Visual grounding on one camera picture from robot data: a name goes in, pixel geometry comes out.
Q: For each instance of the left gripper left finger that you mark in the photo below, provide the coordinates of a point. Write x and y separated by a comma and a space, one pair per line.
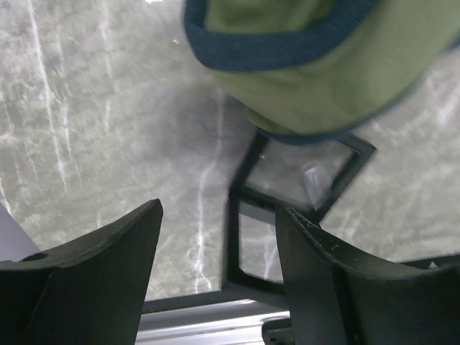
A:
90, 290

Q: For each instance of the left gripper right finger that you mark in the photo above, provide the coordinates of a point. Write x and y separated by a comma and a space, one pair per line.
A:
339, 294

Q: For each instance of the olive green t-shirt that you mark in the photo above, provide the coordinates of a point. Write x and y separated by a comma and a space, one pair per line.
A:
311, 70

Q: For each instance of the black folding stand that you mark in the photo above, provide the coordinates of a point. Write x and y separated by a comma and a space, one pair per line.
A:
244, 200

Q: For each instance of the aluminium rail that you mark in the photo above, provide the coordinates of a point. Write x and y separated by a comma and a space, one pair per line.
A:
208, 323

